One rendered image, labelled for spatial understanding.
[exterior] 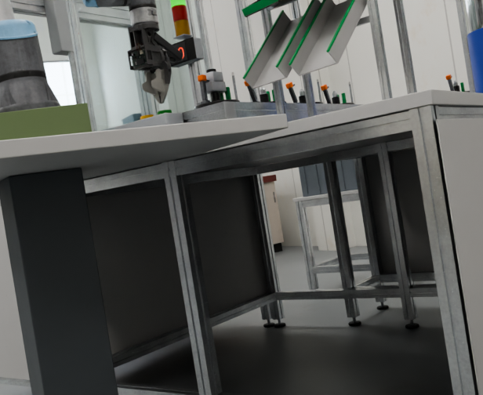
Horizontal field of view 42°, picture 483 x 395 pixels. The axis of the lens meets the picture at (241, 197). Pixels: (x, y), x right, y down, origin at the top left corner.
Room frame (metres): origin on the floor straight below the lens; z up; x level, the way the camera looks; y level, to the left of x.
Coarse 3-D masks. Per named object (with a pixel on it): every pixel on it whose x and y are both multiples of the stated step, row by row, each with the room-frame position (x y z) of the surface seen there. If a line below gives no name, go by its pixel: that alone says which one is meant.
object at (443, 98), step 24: (408, 96) 1.28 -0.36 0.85; (432, 96) 1.26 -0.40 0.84; (456, 96) 1.37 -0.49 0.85; (480, 96) 1.50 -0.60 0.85; (312, 120) 1.42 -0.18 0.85; (336, 120) 1.39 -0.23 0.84; (360, 120) 1.37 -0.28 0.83; (240, 144) 1.55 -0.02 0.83; (360, 144) 2.63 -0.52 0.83; (240, 168) 3.15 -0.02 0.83
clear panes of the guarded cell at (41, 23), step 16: (192, 0) 3.26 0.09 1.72; (16, 16) 2.96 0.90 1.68; (32, 16) 3.03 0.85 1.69; (48, 32) 3.09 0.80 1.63; (48, 48) 3.08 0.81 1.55; (48, 64) 3.07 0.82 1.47; (64, 64) 3.14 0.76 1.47; (48, 80) 3.05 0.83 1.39; (64, 80) 3.13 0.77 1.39; (64, 96) 3.12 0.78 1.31; (208, 96) 3.25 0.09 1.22
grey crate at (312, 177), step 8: (344, 160) 3.74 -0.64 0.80; (352, 160) 3.71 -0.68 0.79; (304, 168) 3.92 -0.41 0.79; (312, 168) 3.88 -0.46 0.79; (320, 168) 3.85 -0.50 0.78; (344, 168) 3.75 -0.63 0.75; (352, 168) 3.72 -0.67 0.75; (304, 176) 3.91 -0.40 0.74; (312, 176) 3.89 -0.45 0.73; (320, 176) 3.85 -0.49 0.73; (344, 176) 3.75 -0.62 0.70; (352, 176) 3.72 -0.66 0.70; (304, 184) 3.93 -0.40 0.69; (312, 184) 3.89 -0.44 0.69; (320, 184) 3.86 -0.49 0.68; (344, 184) 3.75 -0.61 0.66; (352, 184) 3.73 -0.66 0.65; (304, 192) 3.93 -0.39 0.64; (312, 192) 3.90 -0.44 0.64; (320, 192) 3.86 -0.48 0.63
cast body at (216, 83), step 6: (210, 72) 1.90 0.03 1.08; (216, 72) 1.90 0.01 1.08; (210, 78) 1.90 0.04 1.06; (216, 78) 1.90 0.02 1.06; (222, 78) 1.92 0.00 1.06; (210, 84) 1.88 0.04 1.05; (216, 84) 1.90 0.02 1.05; (222, 84) 1.92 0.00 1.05; (210, 90) 1.89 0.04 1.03; (216, 90) 1.89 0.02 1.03; (222, 90) 1.91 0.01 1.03
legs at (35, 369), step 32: (0, 192) 1.47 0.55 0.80; (32, 192) 1.38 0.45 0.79; (64, 192) 1.41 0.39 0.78; (32, 224) 1.37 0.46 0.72; (64, 224) 1.40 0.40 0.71; (32, 256) 1.37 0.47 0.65; (64, 256) 1.40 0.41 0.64; (32, 288) 1.36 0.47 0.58; (64, 288) 1.39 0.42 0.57; (96, 288) 1.43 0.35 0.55; (32, 320) 1.36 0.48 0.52; (64, 320) 1.39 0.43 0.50; (96, 320) 1.42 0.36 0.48; (32, 352) 1.41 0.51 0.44; (64, 352) 1.38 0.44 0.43; (96, 352) 1.42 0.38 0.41; (32, 384) 1.47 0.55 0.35; (64, 384) 1.38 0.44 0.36; (96, 384) 1.41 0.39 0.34
